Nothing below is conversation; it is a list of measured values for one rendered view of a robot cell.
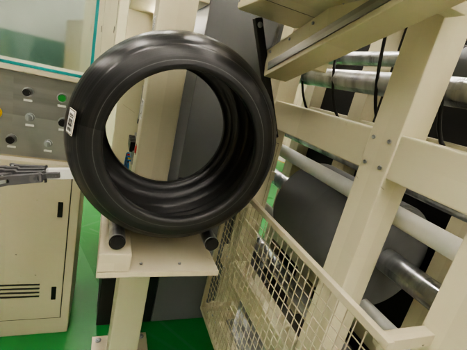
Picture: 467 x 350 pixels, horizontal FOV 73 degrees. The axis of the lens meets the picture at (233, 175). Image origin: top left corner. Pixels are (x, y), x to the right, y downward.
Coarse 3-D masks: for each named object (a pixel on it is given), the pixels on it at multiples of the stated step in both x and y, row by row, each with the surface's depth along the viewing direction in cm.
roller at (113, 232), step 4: (112, 224) 93; (116, 224) 92; (112, 228) 91; (116, 228) 90; (120, 228) 91; (124, 228) 94; (112, 232) 89; (116, 232) 88; (120, 232) 89; (124, 232) 92; (108, 236) 90; (112, 236) 87; (116, 236) 87; (120, 236) 87; (124, 236) 89; (108, 240) 87; (112, 240) 86; (116, 240) 87; (120, 240) 87; (124, 240) 88; (112, 244) 87; (116, 244) 87; (120, 244) 88; (124, 244) 88; (112, 248) 87; (116, 248) 88; (120, 248) 88
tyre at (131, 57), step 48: (144, 48) 74; (192, 48) 77; (96, 96) 73; (240, 96) 84; (96, 144) 76; (240, 144) 118; (96, 192) 81; (144, 192) 114; (192, 192) 119; (240, 192) 94
